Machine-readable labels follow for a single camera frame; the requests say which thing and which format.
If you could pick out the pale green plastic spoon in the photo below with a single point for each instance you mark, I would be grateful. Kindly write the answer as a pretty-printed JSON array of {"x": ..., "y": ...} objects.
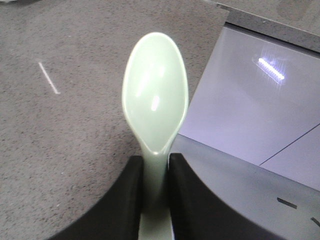
[{"x": 155, "y": 100}]

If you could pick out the white side cabinet panel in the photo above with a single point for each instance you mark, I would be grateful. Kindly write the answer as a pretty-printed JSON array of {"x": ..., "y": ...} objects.
[{"x": 259, "y": 100}]

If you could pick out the black tape strip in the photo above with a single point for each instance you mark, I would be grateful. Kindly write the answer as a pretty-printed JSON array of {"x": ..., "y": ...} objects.
[
  {"x": 315, "y": 221},
  {"x": 287, "y": 203}
]

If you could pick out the black tape strip right upper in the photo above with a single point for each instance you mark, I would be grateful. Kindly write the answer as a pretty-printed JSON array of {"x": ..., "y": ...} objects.
[{"x": 287, "y": 203}]

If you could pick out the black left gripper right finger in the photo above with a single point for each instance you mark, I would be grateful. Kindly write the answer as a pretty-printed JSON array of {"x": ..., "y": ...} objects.
[{"x": 199, "y": 214}]

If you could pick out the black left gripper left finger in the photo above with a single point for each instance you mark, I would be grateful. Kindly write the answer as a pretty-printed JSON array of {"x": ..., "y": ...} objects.
[{"x": 116, "y": 216}]

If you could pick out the black tape strip right lower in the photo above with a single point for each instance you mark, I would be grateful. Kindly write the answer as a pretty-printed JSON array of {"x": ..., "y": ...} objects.
[{"x": 315, "y": 221}]

